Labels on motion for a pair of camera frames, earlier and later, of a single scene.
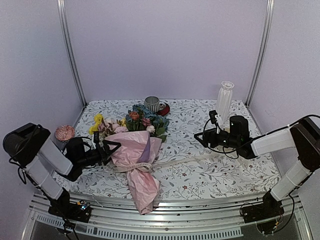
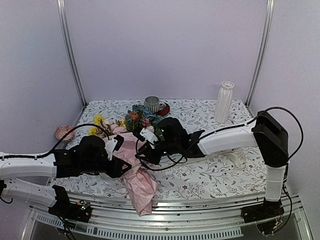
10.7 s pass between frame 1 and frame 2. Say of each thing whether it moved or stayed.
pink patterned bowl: stayed
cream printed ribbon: moved
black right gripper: moved
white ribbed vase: stayed
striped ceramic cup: stayed
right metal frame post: stayed
